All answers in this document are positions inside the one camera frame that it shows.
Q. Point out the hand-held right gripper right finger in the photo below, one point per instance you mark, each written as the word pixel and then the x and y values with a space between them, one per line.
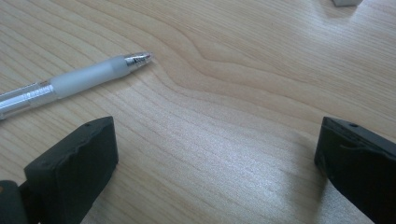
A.
pixel 361 161

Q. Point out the small white block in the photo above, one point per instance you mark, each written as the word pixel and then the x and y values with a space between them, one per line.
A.
pixel 346 2

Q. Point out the clear pen with white grip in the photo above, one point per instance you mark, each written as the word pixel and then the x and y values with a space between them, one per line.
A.
pixel 81 77

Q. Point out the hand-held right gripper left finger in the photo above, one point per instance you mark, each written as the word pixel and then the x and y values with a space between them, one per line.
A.
pixel 74 168

